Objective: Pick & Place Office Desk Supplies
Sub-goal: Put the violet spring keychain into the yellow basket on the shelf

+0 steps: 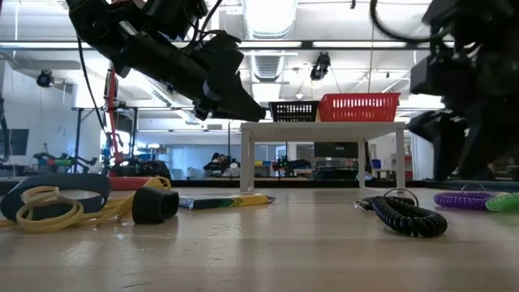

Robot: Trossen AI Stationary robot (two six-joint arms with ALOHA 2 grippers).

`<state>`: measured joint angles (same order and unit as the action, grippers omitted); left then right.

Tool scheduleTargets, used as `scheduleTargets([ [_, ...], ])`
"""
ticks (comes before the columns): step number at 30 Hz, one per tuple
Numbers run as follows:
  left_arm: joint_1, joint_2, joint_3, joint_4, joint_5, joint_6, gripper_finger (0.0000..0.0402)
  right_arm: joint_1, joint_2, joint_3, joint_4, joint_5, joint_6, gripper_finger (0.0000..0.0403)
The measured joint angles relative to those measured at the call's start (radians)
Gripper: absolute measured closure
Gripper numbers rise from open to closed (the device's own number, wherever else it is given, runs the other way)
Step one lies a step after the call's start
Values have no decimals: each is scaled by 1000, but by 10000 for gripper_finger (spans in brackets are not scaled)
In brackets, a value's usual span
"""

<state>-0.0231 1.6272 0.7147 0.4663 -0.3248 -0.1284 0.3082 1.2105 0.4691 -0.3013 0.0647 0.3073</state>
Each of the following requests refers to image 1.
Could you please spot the white round column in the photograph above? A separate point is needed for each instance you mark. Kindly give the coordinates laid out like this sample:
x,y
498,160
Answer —
x,y
421,162

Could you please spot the white perforated riser shelf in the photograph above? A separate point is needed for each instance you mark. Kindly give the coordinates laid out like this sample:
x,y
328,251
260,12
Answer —
x,y
320,131

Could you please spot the person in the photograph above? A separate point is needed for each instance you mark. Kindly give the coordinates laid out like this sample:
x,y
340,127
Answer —
x,y
215,157

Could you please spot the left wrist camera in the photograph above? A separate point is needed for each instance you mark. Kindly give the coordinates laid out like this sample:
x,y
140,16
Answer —
x,y
223,52

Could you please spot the red desk lamp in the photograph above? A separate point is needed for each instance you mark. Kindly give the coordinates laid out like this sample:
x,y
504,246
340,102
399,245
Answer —
x,y
114,134

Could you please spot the black plastic basket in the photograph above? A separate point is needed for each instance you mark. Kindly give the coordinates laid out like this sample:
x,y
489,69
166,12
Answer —
x,y
294,111

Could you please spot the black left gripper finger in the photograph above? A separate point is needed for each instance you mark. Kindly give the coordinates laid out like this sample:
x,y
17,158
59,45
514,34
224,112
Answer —
x,y
235,105

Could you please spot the yellow rubber band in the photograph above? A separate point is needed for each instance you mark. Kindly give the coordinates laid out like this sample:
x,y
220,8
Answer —
x,y
52,227
117,209

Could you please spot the blue bin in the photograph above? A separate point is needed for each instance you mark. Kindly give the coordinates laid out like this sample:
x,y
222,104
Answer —
x,y
376,164

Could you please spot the black ceiling spotlight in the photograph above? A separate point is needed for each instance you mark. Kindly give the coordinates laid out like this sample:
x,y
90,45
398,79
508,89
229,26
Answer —
x,y
44,78
320,65

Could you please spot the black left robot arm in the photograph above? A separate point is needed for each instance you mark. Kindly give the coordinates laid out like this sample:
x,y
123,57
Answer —
x,y
93,20

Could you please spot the black ceiling light rail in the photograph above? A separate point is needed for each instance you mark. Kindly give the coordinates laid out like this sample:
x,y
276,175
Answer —
x,y
344,45

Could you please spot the black aluminium table frame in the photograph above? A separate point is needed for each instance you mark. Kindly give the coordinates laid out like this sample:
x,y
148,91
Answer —
x,y
211,183

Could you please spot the red plastic basket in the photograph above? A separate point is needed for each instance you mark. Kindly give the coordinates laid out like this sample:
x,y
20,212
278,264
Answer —
x,y
359,107

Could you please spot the silver ventilation duct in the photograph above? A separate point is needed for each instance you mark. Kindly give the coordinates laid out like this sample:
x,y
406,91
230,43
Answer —
x,y
267,67

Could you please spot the black background monitor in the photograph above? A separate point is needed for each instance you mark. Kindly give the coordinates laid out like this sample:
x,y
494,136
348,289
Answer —
x,y
336,150
19,142

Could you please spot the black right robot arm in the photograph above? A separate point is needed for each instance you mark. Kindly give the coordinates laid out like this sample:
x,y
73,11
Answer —
x,y
474,20

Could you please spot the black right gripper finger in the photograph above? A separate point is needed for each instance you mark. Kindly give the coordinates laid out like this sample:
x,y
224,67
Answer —
x,y
446,138
494,150

